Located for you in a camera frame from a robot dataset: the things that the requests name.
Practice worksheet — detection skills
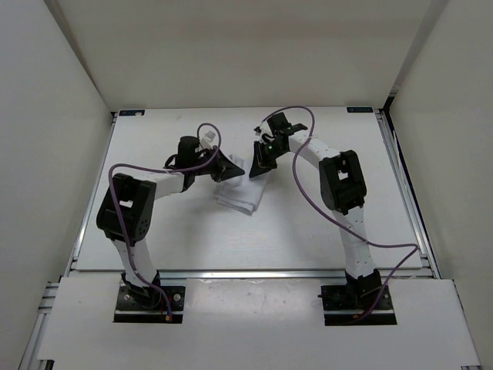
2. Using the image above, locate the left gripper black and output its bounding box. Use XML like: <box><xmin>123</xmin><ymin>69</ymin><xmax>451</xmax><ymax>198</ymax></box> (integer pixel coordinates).
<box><xmin>190</xmin><ymin>145</ymin><xmax>243</xmax><ymax>182</ymax></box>

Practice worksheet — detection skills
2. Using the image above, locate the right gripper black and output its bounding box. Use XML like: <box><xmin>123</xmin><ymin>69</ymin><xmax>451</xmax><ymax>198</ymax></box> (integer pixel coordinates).
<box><xmin>249</xmin><ymin>141</ymin><xmax>287</xmax><ymax>179</ymax></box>

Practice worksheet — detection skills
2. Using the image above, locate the white fabric skirt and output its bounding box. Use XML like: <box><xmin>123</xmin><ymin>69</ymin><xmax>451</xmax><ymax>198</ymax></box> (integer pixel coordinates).
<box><xmin>214</xmin><ymin>154</ymin><xmax>269</xmax><ymax>216</ymax></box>

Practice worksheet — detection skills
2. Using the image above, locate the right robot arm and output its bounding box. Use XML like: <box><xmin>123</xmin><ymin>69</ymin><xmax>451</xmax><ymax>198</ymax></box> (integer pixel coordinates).
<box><xmin>249</xmin><ymin>112</ymin><xmax>380</xmax><ymax>308</ymax></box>

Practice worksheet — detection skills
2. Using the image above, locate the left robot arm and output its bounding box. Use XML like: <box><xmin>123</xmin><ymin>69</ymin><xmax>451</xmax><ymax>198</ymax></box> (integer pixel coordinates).
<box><xmin>96</xmin><ymin>136</ymin><xmax>245</xmax><ymax>308</ymax></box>

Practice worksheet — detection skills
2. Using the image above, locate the right blue corner label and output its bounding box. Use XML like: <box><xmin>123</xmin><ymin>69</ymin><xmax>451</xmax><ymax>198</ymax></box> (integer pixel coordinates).
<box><xmin>347</xmin><ymin>106</ymin><xmax>373</xmax><ymax>113</ymax></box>

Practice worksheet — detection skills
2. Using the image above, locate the blue corner label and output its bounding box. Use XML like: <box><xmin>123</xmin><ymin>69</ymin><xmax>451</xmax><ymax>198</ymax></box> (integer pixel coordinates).
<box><xmin>119</xmin><ymin>109</ymin><xmax>145</xmax><ymax>116</ymax></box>
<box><xmin>347</xmin><ymin>106</ymin><xmax>373</xmax><ymax>113</ymax></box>

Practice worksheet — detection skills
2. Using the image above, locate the left blue corner label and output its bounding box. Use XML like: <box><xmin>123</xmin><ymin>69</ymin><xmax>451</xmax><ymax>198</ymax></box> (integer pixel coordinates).
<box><xmin>119</xmin><ymin>109</ymin><xmax>145</xmax><ymax>116</ymax></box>

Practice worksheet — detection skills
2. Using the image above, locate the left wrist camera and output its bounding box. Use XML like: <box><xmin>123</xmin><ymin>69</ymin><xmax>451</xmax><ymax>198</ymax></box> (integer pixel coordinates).
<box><xmin>200</xmin><ymin>131</ymin><xmax>216</xmax><ymax>150</ymax></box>

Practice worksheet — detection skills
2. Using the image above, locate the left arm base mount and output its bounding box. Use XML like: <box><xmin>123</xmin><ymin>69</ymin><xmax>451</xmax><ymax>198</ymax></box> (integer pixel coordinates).
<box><xmin>113</xmin><ymin>273</ymin><xmax>186</xmax><ymax>324</ymax></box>

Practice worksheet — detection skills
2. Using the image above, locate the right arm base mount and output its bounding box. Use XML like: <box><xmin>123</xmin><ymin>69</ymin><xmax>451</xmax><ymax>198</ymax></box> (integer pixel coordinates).
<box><xmin>318</xmin><ymin>271</ymin><xmax>397</xmax><ymax>326</ymax></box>

